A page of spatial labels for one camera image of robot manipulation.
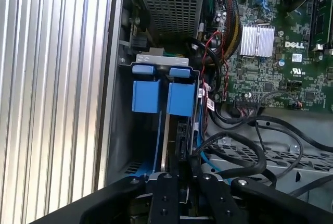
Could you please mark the blue board connector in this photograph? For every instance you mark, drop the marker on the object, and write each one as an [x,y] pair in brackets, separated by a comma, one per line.
[262,2]

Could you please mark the open black PC case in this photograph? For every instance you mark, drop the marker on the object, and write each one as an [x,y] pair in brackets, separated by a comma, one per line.
[114,78]

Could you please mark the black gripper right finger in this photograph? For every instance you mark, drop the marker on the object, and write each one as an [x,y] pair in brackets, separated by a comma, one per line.
[218,200]

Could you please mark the grey metal disk bay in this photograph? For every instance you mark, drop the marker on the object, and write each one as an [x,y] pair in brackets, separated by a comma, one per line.
[286,156]

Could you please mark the silver power supply unit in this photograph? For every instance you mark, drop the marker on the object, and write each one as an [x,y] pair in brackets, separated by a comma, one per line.
[169,13]

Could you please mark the hard disk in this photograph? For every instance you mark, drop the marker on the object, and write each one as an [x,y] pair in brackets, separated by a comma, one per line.
[159,143]

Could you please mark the green motherboard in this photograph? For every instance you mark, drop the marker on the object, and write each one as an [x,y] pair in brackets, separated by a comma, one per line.
[260,78]

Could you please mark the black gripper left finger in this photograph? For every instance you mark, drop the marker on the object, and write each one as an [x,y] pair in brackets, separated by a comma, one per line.
[166,200]

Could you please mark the silver finned heatsink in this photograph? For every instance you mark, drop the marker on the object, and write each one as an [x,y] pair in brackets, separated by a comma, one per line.
[257,40]

